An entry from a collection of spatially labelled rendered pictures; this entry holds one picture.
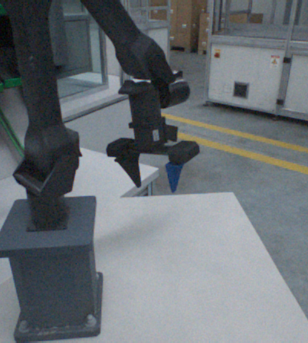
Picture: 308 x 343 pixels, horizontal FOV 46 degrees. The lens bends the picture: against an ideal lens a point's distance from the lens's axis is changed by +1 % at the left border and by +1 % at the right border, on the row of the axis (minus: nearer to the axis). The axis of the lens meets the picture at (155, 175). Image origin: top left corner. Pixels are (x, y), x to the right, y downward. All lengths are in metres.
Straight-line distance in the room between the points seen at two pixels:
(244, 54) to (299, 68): 0.68
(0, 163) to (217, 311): 0.61
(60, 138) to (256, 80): 4.19
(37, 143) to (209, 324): 0.44
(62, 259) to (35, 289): 0.07
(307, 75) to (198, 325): 3.90
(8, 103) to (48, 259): 0.60
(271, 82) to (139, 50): 4.00
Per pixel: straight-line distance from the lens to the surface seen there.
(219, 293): 0.77
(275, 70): 4.54
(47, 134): 0.54
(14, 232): 0.61
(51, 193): 0.56
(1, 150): 0.99
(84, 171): 1.23
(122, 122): 2.28
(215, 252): 0.86
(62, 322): 0.69
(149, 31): 6.58
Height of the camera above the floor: 1.40
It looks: 27 degrees down
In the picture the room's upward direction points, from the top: straight up
